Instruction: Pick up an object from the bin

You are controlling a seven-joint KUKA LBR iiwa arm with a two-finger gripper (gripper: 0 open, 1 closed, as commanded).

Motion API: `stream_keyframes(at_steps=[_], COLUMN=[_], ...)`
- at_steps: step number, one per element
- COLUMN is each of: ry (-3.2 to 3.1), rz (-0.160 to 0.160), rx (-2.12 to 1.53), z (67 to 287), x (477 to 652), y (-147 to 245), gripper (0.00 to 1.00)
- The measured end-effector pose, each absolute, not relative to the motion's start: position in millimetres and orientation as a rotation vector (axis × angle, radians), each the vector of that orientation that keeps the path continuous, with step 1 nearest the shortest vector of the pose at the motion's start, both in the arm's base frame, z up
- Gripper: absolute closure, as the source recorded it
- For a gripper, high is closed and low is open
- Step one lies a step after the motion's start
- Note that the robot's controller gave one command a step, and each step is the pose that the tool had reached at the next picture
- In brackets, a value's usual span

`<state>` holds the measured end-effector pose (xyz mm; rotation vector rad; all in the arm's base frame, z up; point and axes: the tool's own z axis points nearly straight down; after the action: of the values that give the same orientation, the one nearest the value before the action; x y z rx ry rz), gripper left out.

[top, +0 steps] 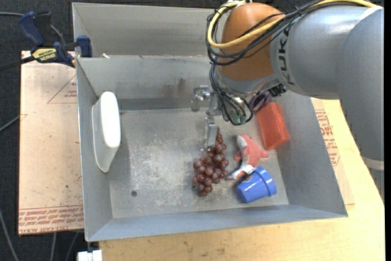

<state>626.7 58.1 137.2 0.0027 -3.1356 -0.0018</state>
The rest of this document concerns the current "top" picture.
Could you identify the orange toy shark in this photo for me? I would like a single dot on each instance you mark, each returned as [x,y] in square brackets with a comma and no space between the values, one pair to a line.
[250,152]

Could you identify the white plastic dish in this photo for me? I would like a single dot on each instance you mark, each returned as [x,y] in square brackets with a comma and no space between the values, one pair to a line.
[107,125]

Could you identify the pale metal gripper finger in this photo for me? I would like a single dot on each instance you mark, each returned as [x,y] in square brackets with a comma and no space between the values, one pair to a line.
[210,133]
[201,93]

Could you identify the orange sponge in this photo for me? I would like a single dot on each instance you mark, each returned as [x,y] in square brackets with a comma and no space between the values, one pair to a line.
[272,126]

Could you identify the blue plastic cup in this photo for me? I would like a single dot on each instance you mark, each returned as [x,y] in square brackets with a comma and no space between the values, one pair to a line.
[255,186]

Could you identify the brown cardboard board, red print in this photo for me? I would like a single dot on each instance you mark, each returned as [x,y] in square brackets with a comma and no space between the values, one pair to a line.
[49,143]

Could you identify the red toy grape bunch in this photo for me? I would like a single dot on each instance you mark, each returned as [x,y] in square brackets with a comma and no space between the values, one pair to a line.
[210,166]

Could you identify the grey metal bin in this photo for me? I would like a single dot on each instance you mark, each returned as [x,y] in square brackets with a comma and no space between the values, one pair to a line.
[159,162]

